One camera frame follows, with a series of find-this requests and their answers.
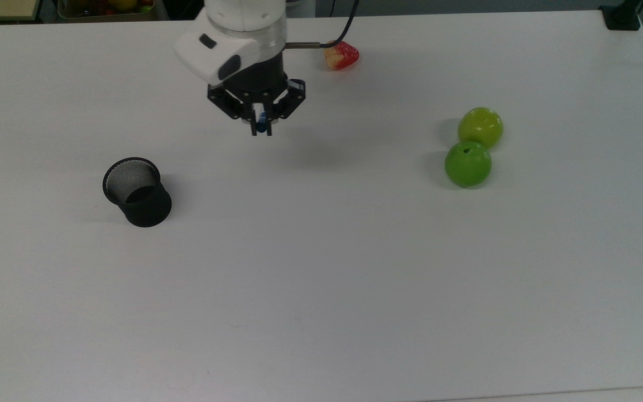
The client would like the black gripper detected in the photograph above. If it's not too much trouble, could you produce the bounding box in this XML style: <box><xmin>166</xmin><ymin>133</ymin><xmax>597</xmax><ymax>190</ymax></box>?
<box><xmin>207</xmin><ymin>53</ymin><xmax>307</xmax><ymax>137</ymax></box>

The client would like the black mesh pen cup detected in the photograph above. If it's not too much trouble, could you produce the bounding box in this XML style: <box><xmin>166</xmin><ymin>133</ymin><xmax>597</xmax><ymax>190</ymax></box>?
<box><xmin>102</xmin><ymin>157</ymin><xmax>173</xmax><ymax>228</ymax></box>

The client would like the clear bin of fruit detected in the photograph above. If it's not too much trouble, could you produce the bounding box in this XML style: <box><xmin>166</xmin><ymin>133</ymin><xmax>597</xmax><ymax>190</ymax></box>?
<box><xmin>56</xmin><ymin>0</ymin><xmax>158</xmax><ymax>23</ymax></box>

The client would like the dark green apple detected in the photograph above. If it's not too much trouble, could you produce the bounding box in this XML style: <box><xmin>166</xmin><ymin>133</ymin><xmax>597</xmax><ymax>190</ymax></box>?
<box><xmin>445</xmin><ymin>141</ymin><xmax>493</xmax><ymax>189</ymax></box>

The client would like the yellow-green apple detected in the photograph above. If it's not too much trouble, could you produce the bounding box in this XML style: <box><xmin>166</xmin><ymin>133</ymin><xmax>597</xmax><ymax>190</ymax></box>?
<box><xmin>458</xmin><ymin>107</ymin><xmax>505</xmax><ymax>151</ymax></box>

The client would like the wooden board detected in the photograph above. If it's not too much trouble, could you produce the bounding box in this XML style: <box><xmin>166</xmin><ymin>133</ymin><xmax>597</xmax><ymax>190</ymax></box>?
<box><xmin>0</xmin><ymin>0</ymin><xmax>42</xmax><ymax>22</ymax></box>

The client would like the black table clamp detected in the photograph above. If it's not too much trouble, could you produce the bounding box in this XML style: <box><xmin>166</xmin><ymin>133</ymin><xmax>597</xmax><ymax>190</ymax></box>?
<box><xmin>599</xmin><ymin>0</ymin><xmax>643</xmax><ymax>32</ymax></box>

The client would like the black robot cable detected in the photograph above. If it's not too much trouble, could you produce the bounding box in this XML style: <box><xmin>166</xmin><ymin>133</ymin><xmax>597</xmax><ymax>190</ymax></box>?
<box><xmin>285</xmin><ymin>0</ymin><xmax>362</xmax><ymax>51</ymax></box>

